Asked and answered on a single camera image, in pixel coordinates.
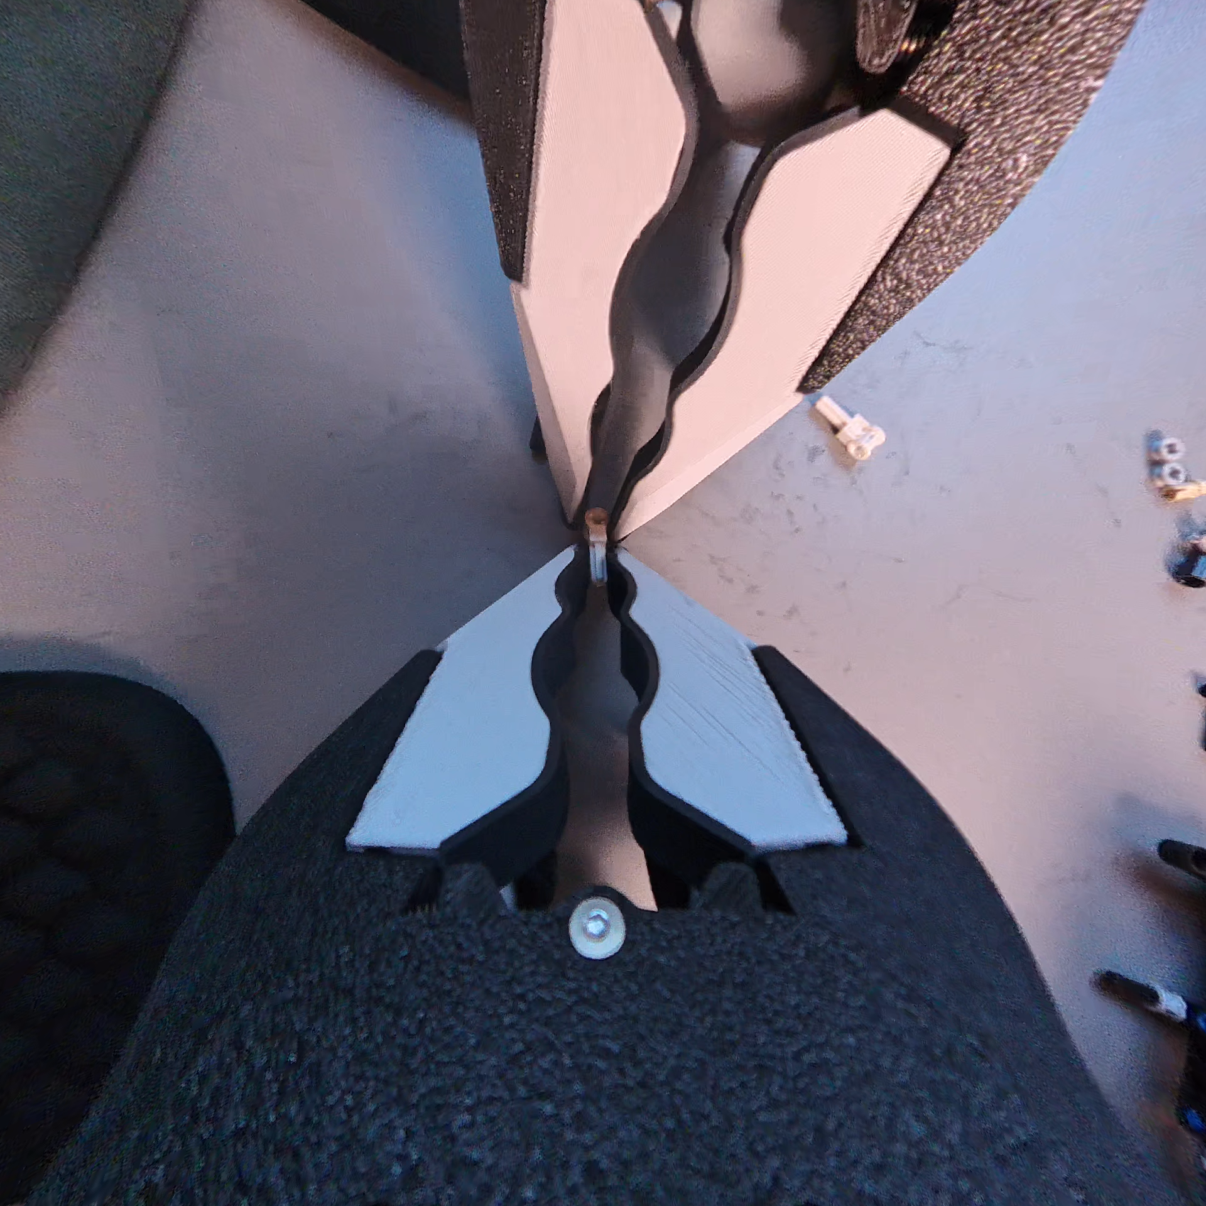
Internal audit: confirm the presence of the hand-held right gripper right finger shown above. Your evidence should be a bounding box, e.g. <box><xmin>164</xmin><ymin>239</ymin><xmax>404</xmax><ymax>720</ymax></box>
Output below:
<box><xmin>606</xmin><ymin>549</ymin><xmax>850</xmax><ymax>912</ymax></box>

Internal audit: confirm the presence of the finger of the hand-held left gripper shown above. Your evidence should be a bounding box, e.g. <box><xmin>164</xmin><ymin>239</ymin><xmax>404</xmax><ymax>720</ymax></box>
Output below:
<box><xmin>511</xmin><ymin>0</ymin><xmax>701</xmax><ymax>529</ymax></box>
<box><xmin>610</xmin><ymin>104</ymin><xmax>962</xmax><ymax>543</ymax></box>

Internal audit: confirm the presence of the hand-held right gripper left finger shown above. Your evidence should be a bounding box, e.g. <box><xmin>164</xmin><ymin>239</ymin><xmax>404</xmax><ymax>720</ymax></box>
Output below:
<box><xmin>346</xmin><ymin>548</ymin><xmax>587</xmax><ymax>911</ymax></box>

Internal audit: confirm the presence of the cluster of small lego pieces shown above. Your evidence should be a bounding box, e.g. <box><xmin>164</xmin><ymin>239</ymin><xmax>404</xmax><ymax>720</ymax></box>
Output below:
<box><xmin>1144</xmin><ymin>428</ymin><xmax>1206</xmax><ymax>592</ymax></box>

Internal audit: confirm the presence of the white lego monster truck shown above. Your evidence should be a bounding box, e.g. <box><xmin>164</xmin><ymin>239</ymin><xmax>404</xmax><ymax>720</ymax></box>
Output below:
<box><xmin>1096</xmin><ymin>674</ymin><xmax>1206</xmax><ymax>1148</ymax></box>

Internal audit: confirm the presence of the black wrist rest pad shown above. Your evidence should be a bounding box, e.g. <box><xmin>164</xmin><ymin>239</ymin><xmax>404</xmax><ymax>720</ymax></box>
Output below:
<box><xmin>0</xmin><ymin>671</ymin><xmax>237</xmax><ymax>1201</ymax></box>

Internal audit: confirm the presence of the person's green sweatshirt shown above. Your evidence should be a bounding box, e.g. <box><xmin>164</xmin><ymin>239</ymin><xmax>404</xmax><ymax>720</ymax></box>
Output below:
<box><xmin>0</xmin><ymin>0</ymin><xmax>191</xmax><ymax>400</ymax></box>

